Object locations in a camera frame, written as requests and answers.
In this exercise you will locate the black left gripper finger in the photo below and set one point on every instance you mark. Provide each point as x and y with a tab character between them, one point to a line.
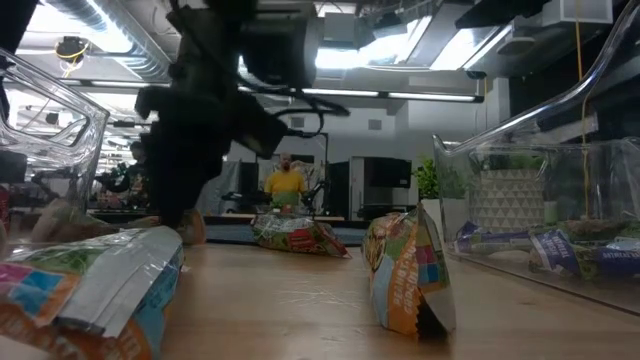
212	160
177	175

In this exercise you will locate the red green blue granola bar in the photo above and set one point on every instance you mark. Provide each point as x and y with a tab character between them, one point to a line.
300	237

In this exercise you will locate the white multicoloured granola bar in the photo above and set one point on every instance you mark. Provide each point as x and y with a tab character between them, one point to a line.
100	280

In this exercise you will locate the pale multicoloured granola bar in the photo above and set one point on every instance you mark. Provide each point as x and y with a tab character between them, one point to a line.
480	242

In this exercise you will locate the blue oatmeal raisin granola bar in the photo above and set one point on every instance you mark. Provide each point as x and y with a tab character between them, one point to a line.
620	260
555	252

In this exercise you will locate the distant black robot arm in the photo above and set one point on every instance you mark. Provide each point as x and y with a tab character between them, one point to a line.
315	197

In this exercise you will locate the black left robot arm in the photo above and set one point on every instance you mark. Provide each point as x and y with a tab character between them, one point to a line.
280	50

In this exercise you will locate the green orange granola bar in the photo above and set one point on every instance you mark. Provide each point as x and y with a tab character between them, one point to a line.
405	280

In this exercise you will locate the clear plastic bin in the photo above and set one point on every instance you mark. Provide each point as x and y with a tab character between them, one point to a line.
75	150
575	165

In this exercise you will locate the black cabinet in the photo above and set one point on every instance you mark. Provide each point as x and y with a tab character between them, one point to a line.
390	172

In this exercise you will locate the long ceiling light bar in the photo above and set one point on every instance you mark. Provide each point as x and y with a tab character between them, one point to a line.
430	96

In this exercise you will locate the small green plant white pot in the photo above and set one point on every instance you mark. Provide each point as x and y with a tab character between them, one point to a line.
431	215

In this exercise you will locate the succulent in patterned white pot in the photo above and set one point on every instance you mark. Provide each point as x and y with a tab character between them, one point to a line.
507	200

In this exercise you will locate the white round ceiling speaker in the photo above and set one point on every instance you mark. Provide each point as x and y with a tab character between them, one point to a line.
515	46

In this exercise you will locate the white ceiling vent box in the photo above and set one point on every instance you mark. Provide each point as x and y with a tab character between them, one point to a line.
575	12

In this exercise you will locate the black aluminium table frame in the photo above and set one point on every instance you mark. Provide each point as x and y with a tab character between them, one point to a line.
230	220

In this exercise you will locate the silver round ventilation duct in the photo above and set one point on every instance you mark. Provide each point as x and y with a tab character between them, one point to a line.
145	65

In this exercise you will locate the grey wall vent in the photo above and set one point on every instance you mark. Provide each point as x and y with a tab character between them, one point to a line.
297	122
375	125

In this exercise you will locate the black dome ceiling camera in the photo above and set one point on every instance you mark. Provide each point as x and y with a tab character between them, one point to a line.
72	49

